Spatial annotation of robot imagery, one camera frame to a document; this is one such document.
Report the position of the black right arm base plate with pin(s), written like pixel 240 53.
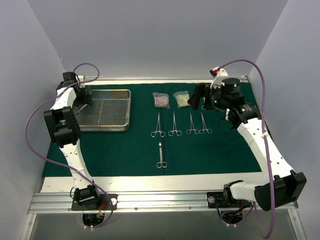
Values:
pixel 216 199

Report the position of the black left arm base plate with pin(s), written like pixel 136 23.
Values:
pixel 102 203

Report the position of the aluminium frame rail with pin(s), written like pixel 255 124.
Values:
pixel 127 202

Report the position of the steel haemostat clamp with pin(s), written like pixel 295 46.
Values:
pixel 192 128

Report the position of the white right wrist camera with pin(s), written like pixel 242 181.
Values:
pixel 218 75

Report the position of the steel forceps clamp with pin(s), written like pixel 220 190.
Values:
pixel 174 130

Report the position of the green surgical drape cloth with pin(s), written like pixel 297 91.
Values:
pixel 135 153

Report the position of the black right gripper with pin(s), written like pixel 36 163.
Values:
pixel 200 95

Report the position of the purple packet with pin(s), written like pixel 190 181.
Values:
pixel 161 100

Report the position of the back aluminium rail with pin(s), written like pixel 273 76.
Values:
pixel 143 80

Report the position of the steel mesh instrument tray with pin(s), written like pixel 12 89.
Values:
pixel 109 112

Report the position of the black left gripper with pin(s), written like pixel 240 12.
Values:
pixel 85 95

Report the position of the steel needle holder clamp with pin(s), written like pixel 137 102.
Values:
pixel 158 130

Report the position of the long steel scissors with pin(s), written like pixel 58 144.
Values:
pixel 161 163

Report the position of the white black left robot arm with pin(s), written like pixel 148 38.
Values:
pixel 65 132

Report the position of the green packet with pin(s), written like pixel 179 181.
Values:
pixel 182 98

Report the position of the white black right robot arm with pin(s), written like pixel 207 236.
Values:
pixel 283 184

